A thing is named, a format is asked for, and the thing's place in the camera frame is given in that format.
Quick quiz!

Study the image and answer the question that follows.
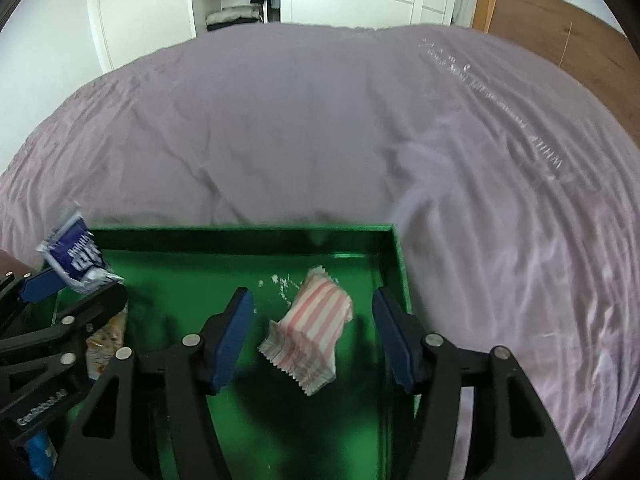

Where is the bed with purple sheet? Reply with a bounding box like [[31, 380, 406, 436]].
[[0, 22, 640, 480]]

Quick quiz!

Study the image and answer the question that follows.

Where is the wooden headboard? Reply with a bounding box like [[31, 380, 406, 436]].
[[470, 0, 640, 126]]

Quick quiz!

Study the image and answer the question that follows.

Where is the blue white snack packet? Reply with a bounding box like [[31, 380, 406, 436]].
[[36, 201, 125, 295]]

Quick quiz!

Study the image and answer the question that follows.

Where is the green tray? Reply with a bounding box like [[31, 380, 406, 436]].
[[50, 224, 418, 480]]

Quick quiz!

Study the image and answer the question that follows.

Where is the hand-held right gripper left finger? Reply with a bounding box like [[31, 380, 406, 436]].
[[54, 287, 256, 480]]

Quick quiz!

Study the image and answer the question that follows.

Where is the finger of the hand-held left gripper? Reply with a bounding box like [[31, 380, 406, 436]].
[[0, 266, 68, 333], [0, 284, 129, 398]]

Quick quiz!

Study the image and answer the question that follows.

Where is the white door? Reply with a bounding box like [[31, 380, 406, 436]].
[[85, 0, 197, 73]]

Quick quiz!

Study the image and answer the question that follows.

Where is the pink striped snack packet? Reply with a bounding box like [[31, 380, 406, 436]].
[[257, 266, 355, 397]]

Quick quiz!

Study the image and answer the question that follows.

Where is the small blue snack packet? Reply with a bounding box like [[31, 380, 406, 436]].
[[25, 430, 58, 478]]

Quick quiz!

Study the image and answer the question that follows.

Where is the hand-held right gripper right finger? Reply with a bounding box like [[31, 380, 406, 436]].
[[371, 287, 576, 480]]

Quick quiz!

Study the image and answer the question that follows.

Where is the white and dark clothes stack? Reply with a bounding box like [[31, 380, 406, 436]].
[[206, 5, 263, 31]]

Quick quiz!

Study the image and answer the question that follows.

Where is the yellow printed snack packet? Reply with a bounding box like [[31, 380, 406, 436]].
[[85, 310, 128, 381]]

